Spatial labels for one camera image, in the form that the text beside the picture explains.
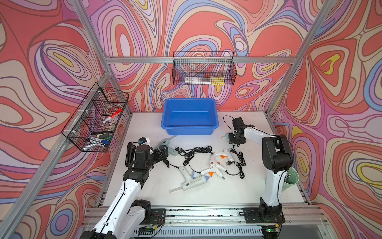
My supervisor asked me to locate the small mint glue gun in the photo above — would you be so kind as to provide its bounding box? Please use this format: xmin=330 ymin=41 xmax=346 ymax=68
xmin=154 ymin=135 xmax=179 ymax=156

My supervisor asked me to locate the white orange glue gun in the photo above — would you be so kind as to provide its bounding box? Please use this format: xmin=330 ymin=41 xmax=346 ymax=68
xmin=213 ymin=148 xmax=234 ymax=165
xmin=200 ymin=155 xmax=227 ymax=180

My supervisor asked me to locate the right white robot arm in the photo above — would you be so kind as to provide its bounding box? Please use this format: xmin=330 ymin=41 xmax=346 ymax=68
xmin=228 ymin=117 xmax=294 ymax=224

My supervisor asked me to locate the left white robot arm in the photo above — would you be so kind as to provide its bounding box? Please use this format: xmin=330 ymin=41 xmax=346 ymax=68
xmin=80 ymin=144 xmax=169 ymax=239

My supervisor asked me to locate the large mint glue gun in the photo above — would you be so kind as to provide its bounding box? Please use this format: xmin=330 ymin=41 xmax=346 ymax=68
xmin=163 ymin=145 xmax=179 ymax=156

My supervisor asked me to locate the blue plastic storage box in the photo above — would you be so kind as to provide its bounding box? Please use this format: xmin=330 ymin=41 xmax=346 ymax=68
xmin=161 ymin=98 xmax=219 ymax=135

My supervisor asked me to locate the large white blue glue gun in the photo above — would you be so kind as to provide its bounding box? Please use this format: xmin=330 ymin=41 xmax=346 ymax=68
xmin=170 ymin=166 xmax=209 ymax=193

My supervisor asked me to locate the clear box in basket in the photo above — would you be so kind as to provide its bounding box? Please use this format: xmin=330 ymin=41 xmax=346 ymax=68
xmin=185 ymin=77 xmax=211 ymax=85

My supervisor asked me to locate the red marker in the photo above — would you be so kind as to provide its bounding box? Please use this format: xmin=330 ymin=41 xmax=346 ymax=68
xmin=105 ymin=108 xmax=122 ymax=122

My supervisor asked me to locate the blue marker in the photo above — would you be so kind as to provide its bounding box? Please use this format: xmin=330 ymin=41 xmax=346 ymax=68
xmin=88 ymin=137 xmax=109 ymax=144

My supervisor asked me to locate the yellow block in basket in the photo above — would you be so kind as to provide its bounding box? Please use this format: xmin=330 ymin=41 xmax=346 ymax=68
xmin=211 ymin=77 xmax=225 ymax=86

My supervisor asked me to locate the green plastic cup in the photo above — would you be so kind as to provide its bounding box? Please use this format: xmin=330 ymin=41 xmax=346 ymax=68
xmin=280 ymin=167 xmax=299 ymax=192

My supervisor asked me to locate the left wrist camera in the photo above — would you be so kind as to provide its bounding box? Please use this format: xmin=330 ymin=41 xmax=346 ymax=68
xmin=138 ymin=137 xmax=151 ymax=146

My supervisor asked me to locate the black wire basket left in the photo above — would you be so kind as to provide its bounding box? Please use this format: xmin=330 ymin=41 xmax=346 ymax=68
xmin=61 ymin=83 xmax=129 ymax=153

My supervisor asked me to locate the black wire basket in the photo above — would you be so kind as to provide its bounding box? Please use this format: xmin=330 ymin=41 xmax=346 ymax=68
xmin=61 ymin=83 xmax=129 ymax=153
xmin=172 ymin=50 xmax=237 ymax=86

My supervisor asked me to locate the black wire basket rear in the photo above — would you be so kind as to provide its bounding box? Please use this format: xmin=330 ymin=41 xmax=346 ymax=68
xmin=172 ymin=50 xmax=237 ymax=86

